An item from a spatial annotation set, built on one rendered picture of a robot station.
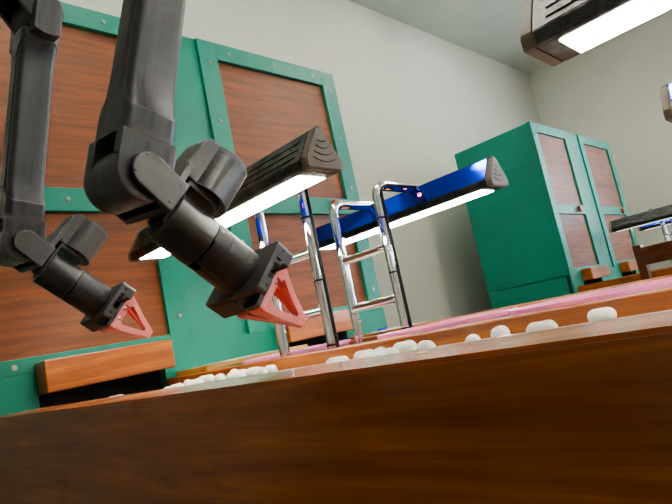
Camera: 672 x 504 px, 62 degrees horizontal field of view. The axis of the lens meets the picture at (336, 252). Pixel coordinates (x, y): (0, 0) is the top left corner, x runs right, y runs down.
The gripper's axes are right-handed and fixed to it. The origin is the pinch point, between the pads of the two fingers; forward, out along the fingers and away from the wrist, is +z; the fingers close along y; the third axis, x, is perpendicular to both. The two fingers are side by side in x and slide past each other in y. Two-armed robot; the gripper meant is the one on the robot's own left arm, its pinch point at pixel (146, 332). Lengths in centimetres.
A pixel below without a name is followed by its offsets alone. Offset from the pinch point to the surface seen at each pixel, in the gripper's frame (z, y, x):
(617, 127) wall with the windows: 309, 59, -430
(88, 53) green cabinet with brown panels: -39, 45, -72
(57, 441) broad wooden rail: -4.1, -2.8, 21.5
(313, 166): -1.8, -34.6, -22.7
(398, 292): 42, -12, -35
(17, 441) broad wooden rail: -4.4, 16.5, 21.5
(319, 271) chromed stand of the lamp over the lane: 20.1, -12.4, -24.8
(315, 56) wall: 44, 125, -251
